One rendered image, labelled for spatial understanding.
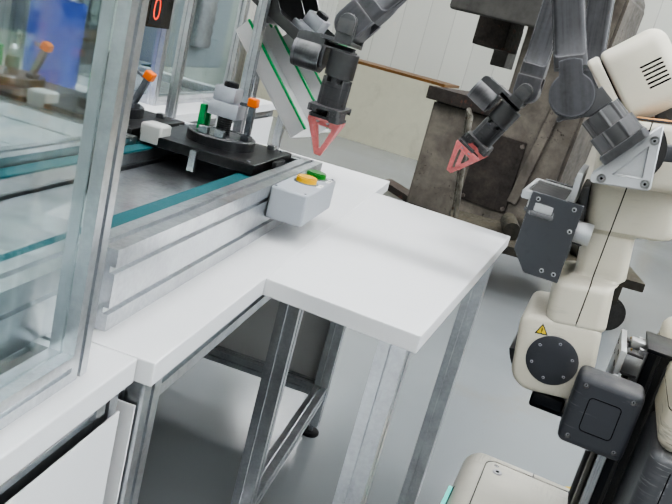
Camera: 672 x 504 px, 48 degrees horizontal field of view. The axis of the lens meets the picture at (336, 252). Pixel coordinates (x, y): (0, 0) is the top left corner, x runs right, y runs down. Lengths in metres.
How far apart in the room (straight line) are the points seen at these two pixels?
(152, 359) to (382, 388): 0.44
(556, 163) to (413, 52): 6.80
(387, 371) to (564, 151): 4.77
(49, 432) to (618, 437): 1.10
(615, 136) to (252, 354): 1.50
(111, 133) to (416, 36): 11.74
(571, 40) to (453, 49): 10.85
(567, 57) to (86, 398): 0.97
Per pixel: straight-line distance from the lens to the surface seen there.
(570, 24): 1.41
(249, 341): 2.50
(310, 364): 2.46
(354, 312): 1.14
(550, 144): 5.88
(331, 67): 1.47
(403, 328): 1.13
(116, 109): 0.71
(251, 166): 1.43
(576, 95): 1.37
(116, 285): 0.90
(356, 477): 1.27
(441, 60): 12.27
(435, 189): 6.19
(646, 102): 1.53
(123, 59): 0.70
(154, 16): 1.42
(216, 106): 1.56
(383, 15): 1.46
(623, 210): 1.57
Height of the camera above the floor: 1.25
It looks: 16 degrees down
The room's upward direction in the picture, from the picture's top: 15 degrees clockwise
